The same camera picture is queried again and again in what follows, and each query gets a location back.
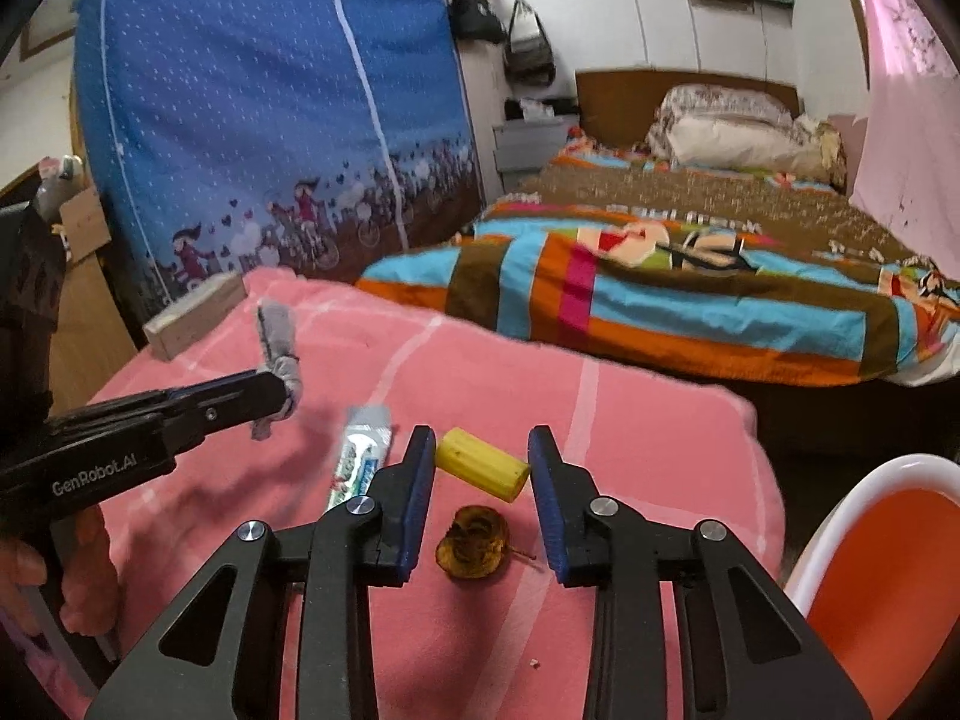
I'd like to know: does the white bedside drawer cabinet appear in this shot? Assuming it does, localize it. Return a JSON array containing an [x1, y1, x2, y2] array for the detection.
[[493, 115, 579, 192]]

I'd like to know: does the black hanging handbag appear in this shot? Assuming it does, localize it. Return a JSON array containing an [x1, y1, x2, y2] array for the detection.
[[448, 0, 506, 46]]

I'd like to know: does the pink hanging curtain sheet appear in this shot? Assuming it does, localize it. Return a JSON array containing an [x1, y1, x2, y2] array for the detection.
[[853, 0, 958, 280]]

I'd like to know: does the colourful striped bed blanket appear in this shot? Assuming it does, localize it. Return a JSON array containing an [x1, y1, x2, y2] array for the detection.
[[359, 132, 958, 387]]

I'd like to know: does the white orange trash bin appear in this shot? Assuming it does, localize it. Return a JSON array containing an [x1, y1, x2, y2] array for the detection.
[[786, 454, 958, 718]]

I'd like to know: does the white toothpaste tube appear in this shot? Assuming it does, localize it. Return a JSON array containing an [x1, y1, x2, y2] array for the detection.
[[327, 405, 392, 511]]

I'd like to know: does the brown dried peel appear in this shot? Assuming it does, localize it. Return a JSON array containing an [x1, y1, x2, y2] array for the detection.
[[434, 505, 535, 580]]

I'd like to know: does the white wooden block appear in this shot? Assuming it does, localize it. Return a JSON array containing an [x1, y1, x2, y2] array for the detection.
[[143, 273, 247, 361]]

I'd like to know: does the pink checked bed cover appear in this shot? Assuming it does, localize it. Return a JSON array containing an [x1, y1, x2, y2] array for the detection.
[[101, 270, 786, 718]]

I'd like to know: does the person left hand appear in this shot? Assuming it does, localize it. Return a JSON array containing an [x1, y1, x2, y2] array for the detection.
[[0, 505, 121, 637]]

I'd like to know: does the beige floral pillow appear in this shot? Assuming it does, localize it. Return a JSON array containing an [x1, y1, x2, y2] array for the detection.
[[646, 83, 848, 190]]

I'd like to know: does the grey cloth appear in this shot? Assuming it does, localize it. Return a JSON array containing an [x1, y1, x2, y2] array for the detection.
[[251, 299, 302, 440]]

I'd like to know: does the wooden bed headboard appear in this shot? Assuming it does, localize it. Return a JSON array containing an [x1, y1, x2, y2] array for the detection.
[[576, 68, 804, 146]]

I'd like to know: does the blue fabric wardrobe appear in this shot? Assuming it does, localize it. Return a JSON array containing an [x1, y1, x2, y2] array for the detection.
[[75, 0, 482, 319]]

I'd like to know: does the grey hanging handbag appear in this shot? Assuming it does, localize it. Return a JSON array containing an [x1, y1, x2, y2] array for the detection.
[[505, 0, 556, 88]]

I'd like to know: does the yellow cylindrical piece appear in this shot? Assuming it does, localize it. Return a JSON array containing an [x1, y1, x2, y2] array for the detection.
[[434, 427, 530, 502]]

